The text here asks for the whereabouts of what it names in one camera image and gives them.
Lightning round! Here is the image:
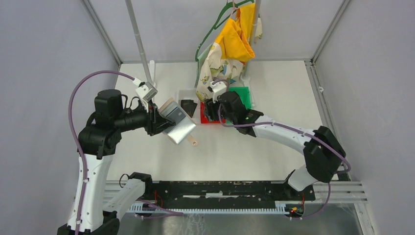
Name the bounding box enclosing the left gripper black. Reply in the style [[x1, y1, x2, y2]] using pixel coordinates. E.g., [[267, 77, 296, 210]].
[[114, 97, 176, 136]]

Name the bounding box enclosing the beige card holder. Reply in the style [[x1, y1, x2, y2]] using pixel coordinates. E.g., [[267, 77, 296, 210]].
[[159, 98, 198, 146]]

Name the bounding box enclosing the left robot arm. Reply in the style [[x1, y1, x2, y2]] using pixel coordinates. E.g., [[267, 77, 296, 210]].
[[57, 89, 175, 235]]

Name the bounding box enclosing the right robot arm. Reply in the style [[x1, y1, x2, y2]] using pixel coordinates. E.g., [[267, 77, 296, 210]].
[[203, 91, 351, 200]]

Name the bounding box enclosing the black card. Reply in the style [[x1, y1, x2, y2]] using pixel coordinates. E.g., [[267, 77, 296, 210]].
[[180, 99, 198, 118]]

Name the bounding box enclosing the green plastic bin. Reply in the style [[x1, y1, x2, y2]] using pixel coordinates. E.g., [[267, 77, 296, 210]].
[[229, 87, 252, 109]]

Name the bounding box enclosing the red plastic bin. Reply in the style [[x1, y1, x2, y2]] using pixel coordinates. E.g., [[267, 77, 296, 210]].
[[200, 99, 220, 124]]

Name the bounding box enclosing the right metal rack pole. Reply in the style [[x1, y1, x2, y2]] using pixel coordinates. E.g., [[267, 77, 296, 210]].
[[241, 0, 262, 81]]

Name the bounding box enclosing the metal rack pole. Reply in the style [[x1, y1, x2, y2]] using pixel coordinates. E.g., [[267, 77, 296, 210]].
[[241, 0, 262, 81], [125, 0, 154, 85]]

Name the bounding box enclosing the clear plastic bin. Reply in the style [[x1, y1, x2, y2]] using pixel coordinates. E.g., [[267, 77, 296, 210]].
[[176, 88, 201, 125]]

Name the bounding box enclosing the yellow patterned garment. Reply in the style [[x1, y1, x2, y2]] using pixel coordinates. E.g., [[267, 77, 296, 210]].
[[195, 3, 263, 101]]

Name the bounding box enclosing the left white rack foot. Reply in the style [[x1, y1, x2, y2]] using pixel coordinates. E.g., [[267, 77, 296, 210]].
[[148, 60, 157, 88]]

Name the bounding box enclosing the left metal rack pole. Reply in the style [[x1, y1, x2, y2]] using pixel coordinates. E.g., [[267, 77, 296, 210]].
[[125, 0, 154, 85]]

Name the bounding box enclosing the green clothes hanger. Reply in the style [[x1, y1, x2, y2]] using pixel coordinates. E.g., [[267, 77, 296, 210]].
[[194, 0, 255, 62]]

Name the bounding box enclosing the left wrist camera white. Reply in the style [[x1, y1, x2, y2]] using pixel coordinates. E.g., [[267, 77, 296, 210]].
[[133, 77, 158, 113]]

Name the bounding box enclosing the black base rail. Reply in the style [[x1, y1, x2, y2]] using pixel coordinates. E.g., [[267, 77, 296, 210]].
[[142, 181, 316, 209]]

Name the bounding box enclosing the white slotted cable duct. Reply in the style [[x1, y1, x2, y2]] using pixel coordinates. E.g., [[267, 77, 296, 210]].
[[127, 202, 289, 215]]

